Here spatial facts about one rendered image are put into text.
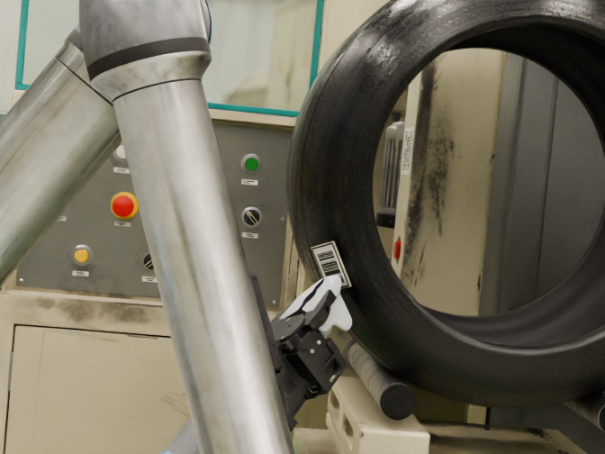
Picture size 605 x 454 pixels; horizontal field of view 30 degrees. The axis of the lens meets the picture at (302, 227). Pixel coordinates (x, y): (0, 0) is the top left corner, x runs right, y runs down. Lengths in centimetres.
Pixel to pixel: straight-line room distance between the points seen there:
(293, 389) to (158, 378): 85
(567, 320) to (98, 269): 90
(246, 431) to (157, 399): 112
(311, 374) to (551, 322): 54
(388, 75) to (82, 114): 40
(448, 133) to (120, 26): 85
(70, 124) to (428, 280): 78
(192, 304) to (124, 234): 114
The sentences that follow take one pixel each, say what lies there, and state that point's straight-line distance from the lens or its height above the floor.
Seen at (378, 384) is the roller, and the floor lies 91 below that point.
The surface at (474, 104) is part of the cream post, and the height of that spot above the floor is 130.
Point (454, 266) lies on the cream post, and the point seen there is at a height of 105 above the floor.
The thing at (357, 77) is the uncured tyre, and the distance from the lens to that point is 139.
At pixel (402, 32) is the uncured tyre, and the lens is 139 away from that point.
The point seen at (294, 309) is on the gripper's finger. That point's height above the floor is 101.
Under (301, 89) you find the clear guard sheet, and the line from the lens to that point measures 213.
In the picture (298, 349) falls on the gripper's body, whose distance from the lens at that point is 129.
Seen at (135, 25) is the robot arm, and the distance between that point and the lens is 103.
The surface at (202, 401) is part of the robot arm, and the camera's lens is 103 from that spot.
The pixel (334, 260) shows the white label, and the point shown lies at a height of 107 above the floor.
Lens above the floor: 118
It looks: 3 degrees down
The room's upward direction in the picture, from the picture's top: 5 degrees clockwise
